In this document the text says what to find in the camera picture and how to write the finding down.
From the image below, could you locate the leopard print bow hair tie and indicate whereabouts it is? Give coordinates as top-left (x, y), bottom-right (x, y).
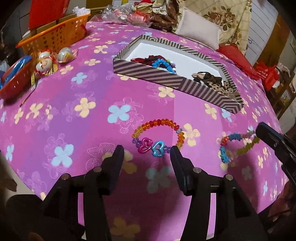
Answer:
top-left (191, 71), bottom-right (240, 98)

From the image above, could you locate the foil wrapped ornament doll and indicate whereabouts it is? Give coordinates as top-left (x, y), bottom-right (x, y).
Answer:
top-left (34, 49), bottom-right (58, 78)

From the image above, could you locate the floral beige quilt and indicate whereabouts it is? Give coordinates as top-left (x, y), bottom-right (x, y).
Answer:
top-left (151, 0), bottom-right (252, 54)

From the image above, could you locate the red gift bag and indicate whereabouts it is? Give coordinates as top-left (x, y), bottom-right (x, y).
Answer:
top-left (28, 0), bottom-right (70, 30)

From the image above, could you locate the white tissue paper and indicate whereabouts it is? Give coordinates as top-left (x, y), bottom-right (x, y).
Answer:
top-left (72, 6), bottom-right (91, 16)

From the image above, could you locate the red shopping bag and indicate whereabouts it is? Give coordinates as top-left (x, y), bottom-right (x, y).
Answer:
top-left (255, 62), bottom-right (280, 91)

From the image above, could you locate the orange plastic basket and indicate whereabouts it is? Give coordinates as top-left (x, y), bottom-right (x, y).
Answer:
top-left (16, 15), bottom-right (90, 54)

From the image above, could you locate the santa plush toy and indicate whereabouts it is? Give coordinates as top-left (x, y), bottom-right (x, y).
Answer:
top-left (134, 0), bottom-right (154, 9)

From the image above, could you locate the blue beaded bracelet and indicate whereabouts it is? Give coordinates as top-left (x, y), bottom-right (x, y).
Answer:
top-left (151, 58), bottom-right (178, 75)

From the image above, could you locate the pink floral bedsheet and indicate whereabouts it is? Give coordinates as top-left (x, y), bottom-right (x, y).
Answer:
top-left (1, 22), bottom-right (287, 240)

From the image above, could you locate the clear plastic bag of items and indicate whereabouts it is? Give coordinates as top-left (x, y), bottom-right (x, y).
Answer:
top-left (99, 3), bottom-right (152, 27)

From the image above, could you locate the small white pillow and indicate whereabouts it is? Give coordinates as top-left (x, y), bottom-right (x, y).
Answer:
top-left (175, 8), bottom-right (221, 50)

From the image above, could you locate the flower bead multicolour bracelet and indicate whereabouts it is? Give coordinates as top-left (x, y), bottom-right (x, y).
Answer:
top-left (218, 129), bottom-right (261, 164)

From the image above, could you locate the striped shallow cardboard box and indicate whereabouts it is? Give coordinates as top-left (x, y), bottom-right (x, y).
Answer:
top-left (113, 35), bottom-right (244, 114)

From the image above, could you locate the red cushion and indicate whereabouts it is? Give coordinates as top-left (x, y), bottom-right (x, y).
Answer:
top-left (218, 45), bottom-right (260, 80)

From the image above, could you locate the silver foil ornament ball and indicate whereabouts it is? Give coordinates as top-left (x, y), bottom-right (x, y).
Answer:
top-left (57, 47), bottom-right (77, 63)

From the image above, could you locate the red plastic bowl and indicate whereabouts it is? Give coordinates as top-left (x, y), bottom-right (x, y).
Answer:
top-left (1, 55), bottom-right (33, 100)

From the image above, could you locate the orange bead heart bracelet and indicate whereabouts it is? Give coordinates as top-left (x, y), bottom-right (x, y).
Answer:
top-left (131, 118), bottom-right (186, 158)

